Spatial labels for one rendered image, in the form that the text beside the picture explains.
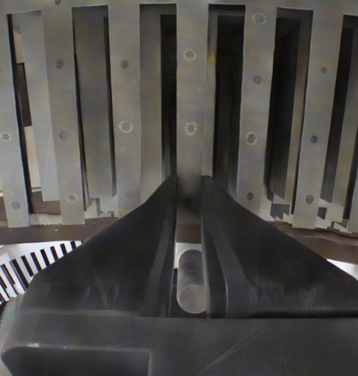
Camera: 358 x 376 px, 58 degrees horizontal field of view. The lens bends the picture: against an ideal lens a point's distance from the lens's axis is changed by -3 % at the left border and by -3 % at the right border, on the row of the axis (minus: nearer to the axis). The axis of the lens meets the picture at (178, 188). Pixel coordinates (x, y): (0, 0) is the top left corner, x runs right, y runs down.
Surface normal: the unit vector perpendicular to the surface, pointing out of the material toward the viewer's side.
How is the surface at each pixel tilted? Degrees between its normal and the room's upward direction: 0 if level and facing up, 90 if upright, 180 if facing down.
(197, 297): 0
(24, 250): 0
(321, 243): 0
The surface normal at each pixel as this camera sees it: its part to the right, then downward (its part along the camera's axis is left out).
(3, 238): -0.01, 0.15
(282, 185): -1.00, -0.06
